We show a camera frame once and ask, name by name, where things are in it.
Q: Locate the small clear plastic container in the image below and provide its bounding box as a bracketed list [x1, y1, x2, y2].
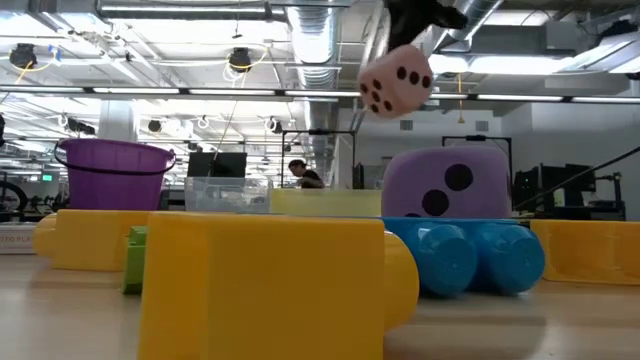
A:
[183, 175, 272, 214]

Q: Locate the lime green toy block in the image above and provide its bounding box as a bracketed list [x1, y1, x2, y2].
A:
[121, 225, 149, 295]

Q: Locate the pink foam die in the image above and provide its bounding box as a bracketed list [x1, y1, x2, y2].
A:
[356, 43, 435, 120]

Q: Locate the black computer monitor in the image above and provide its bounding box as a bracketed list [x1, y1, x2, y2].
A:
[186, 151, 249, 179]

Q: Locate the purple foam die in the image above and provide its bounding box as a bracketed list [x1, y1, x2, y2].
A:
[381, 145, 513, 219]

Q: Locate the black workstation equipment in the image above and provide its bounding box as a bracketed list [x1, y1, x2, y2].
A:
[513, 163, 627, 222]

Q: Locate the thin black rod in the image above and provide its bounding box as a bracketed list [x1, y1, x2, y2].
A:
[513, 144, 640, 211]

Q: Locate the black ceiling device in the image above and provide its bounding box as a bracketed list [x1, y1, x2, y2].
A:
[227, 46, 253, 74]
[8, 42, 39, 70]

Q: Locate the yellow translucent tray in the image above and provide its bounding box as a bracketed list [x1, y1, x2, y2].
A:
[268, 187, 384, 218]

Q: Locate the yellow toy block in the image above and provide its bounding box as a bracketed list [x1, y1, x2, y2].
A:
[31, 208, 152, 273]
[136, 210, 421, 360]

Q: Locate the white playing card box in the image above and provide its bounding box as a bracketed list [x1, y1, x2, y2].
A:
[0, 222, 37, 256]

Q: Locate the orange-yellow toy block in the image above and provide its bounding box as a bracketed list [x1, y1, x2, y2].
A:
[528, 218, 640, 287]

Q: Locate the purple plastic bucket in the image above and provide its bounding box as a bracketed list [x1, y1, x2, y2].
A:
[53, 137, 178, 212]

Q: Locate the long ceiling light strip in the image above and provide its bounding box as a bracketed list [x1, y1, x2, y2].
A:
[0, 84, 640, 105]

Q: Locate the large blue toy block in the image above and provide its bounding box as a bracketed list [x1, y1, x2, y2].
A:
[380, 215, 547, 298]

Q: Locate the silver slanted ventilation duct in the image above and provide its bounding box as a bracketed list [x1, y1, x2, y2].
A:
[424, 0, 505, 51]

